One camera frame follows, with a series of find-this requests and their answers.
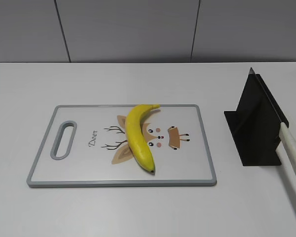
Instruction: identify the yellow plastic banana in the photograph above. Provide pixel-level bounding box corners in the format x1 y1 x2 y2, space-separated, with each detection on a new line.
125 104 160 174

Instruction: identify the white handled knife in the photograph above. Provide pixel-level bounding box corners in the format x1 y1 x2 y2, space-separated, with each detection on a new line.
249 67 296 176

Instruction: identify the white deer cutting board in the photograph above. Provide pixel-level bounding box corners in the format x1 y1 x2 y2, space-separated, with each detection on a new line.
27 104 217 188

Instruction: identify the black knife stand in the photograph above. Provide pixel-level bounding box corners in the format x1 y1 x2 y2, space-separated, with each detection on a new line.
224 73 289 166

